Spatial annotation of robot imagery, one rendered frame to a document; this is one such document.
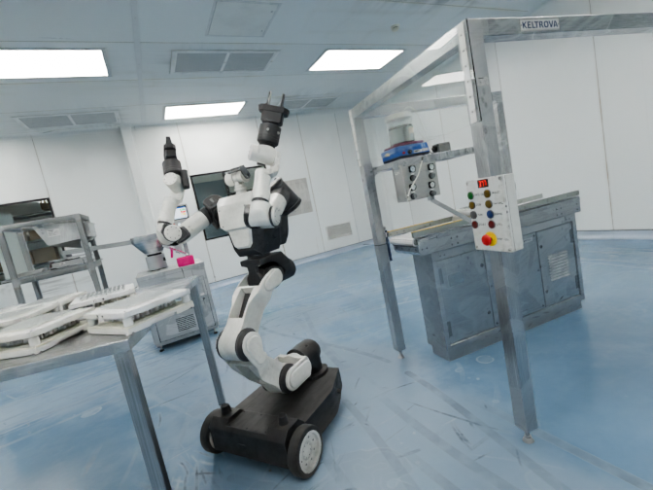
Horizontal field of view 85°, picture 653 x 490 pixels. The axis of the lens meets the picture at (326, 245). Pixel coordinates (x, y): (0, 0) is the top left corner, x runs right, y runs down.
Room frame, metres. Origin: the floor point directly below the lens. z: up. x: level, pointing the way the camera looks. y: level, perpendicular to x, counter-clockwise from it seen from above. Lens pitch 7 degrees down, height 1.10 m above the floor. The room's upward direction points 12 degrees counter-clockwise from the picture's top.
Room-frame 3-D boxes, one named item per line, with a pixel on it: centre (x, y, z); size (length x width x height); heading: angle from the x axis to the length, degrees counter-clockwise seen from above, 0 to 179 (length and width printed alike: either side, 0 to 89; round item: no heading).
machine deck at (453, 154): (2.19, -0.71, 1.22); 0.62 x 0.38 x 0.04; 108
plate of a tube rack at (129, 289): (1.59, 1.03, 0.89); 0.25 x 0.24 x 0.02; 29
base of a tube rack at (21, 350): (1.18, 1.02, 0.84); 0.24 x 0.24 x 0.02; 80
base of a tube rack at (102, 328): (1.21, 0.68, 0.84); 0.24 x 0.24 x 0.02; 59
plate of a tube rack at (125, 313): (1.21, 0.68, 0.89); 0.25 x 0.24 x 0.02; 149
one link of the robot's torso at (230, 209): (1.80, 0.32, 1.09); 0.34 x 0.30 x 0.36; 59
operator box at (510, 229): (1.24, -0.60, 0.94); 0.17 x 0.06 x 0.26; 18
